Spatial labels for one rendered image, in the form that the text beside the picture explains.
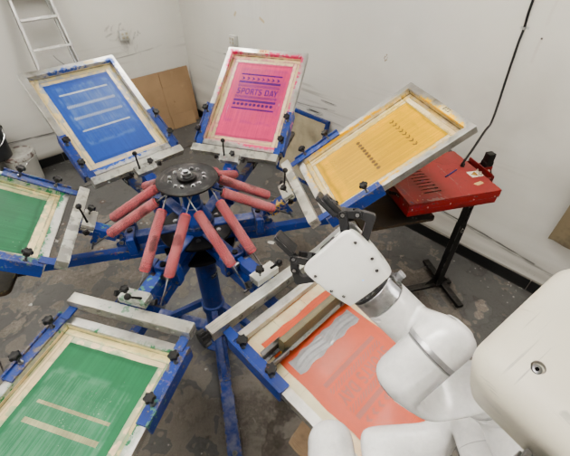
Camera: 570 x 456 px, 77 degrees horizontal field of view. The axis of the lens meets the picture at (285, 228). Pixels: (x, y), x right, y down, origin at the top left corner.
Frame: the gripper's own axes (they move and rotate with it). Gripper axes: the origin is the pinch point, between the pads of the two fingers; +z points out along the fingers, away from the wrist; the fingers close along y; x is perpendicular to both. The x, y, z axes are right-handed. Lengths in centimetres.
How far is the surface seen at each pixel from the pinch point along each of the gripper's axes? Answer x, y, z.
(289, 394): 44, 66, -48
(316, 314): 71, 51, -41
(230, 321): 63, 75, -18
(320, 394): 49, 61, -58
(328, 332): 73, 54, -52
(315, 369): 57, 61, -53
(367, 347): 70, 45, -65
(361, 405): 48, 52, -69
